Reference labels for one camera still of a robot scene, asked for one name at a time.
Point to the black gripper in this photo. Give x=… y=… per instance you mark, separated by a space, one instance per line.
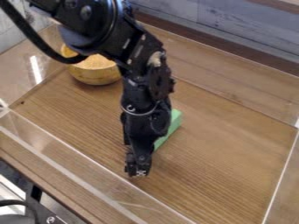
x=145 y=120

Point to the black metal table bracket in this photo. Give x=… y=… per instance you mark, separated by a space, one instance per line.
x=45 y=216

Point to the brown wooden bowl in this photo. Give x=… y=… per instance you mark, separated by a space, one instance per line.
x=95 y=71

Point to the green rectangular block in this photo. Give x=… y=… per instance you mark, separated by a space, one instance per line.
x=175 y=125

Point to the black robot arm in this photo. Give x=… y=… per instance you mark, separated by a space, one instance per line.
x=101 y=27

